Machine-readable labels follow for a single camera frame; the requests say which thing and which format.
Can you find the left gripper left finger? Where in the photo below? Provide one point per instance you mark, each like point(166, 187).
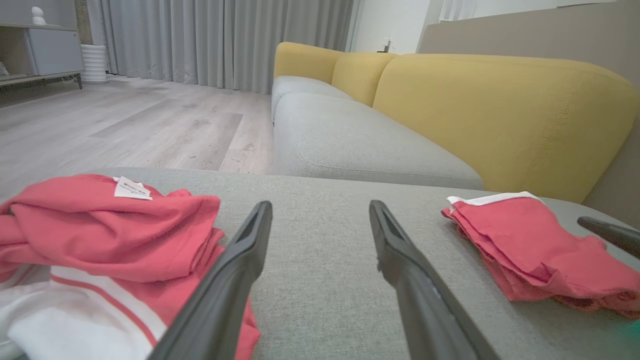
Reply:
point(220, 300)

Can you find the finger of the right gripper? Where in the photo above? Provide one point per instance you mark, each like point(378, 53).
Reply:
point(617, 234)

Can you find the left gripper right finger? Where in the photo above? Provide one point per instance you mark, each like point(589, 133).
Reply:
point(425, 310)

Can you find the red Bulls basketball jersey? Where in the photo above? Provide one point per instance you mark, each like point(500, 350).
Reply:
point(110, 235)

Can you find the red shorts white stripe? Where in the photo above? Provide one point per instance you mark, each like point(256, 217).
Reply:
point(535, 245)

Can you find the grey sofa chaise cushion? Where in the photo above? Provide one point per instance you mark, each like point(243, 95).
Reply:
point(320, 265)

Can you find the grey pleated curtain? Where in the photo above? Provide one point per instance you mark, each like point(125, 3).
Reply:
point(225, 40)

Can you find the small white device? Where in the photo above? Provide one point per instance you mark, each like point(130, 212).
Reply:
point(387, 46)

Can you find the white ribbed plant pot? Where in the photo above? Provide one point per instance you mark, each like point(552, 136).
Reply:
point(94, 62)

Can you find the TV cabinet with drawers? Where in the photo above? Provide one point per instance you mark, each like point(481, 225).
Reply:
point(52, 50)

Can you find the small white figurine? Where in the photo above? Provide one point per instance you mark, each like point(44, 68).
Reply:
point(38, 15)

